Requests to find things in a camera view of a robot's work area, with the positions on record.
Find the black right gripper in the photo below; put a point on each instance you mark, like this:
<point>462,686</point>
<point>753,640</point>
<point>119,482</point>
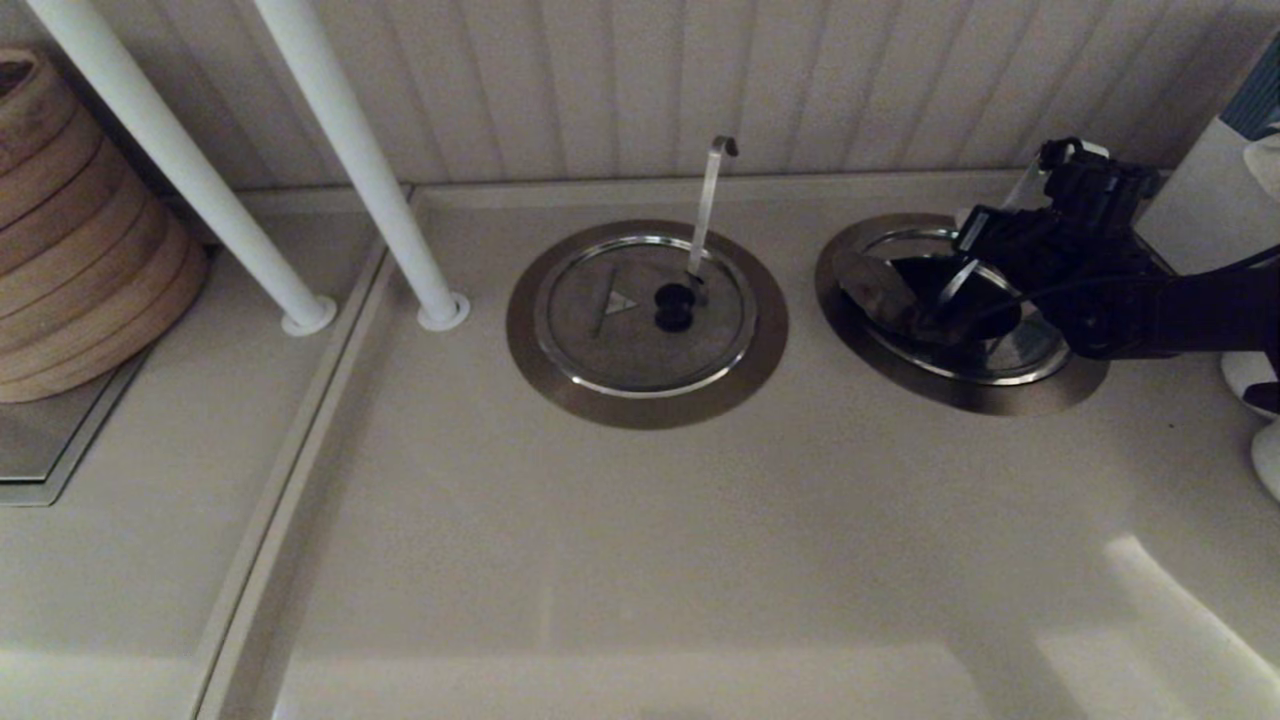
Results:
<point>1090,260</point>

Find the hinged steel lid black knob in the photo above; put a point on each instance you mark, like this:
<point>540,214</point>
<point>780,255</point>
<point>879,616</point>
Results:
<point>880,290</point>

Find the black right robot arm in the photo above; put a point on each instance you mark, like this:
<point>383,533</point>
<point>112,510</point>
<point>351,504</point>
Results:
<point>1220,310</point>

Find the round steel lid black knob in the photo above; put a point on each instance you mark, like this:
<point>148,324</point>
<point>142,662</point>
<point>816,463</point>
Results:
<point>600,350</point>

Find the dark soup well pot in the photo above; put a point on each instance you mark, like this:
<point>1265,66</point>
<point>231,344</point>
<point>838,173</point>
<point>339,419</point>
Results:
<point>920,280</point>

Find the brushed steel well collar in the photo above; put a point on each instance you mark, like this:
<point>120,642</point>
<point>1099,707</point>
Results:
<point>640,410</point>
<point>990,402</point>

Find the white and teal striped box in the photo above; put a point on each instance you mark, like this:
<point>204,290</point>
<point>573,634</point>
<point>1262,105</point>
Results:
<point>1190,220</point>

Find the white round ceramic vessel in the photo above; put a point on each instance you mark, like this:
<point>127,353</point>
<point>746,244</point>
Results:
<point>1268,465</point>

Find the white round pole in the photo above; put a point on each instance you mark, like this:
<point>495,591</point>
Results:
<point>350,150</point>
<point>180,160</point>

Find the bamboo steamer stack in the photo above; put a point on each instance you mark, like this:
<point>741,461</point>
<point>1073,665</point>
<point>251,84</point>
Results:
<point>80,250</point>

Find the metal plate corner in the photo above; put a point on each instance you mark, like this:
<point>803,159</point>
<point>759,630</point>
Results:
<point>40,440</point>

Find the small right wrist camera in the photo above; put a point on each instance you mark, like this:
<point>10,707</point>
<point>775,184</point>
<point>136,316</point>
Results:
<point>1075,160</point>

